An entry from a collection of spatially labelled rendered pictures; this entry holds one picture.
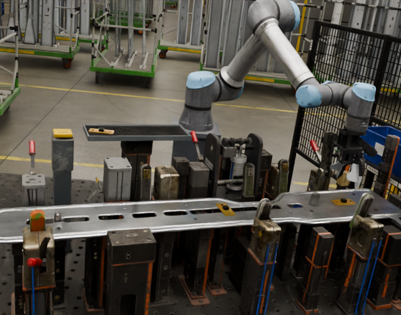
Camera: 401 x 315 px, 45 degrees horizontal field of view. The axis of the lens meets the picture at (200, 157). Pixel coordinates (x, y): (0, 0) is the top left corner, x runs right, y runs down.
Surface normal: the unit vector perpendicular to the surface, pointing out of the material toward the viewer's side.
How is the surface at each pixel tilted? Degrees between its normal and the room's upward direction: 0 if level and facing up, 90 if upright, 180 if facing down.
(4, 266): 0
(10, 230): 0
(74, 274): 0
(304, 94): 90
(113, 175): 90
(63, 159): 90
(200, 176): 90
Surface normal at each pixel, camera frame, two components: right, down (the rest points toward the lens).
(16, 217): 0.11, -0.93
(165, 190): 0.33, 0.36
